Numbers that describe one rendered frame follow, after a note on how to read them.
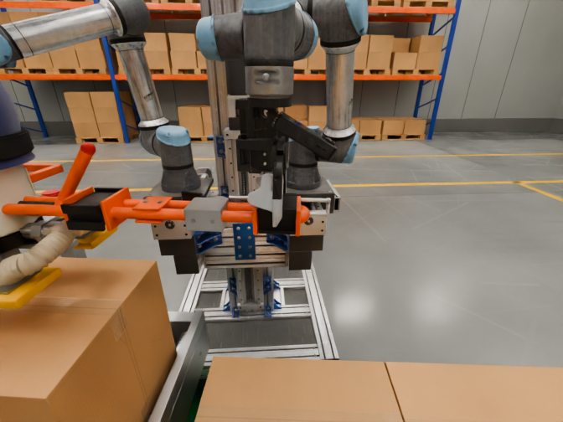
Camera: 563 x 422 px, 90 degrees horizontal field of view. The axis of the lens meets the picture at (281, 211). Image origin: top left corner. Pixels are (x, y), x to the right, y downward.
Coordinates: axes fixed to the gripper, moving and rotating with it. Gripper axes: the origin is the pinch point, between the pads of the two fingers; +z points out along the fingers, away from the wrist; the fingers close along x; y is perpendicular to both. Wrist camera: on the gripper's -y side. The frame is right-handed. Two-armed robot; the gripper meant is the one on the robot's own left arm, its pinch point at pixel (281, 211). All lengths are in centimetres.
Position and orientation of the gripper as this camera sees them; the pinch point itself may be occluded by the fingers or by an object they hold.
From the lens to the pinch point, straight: 53.4
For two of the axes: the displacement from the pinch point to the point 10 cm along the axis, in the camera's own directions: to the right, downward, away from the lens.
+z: -0.1, 9.0, 4.3
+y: -10.0, -0.5, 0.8
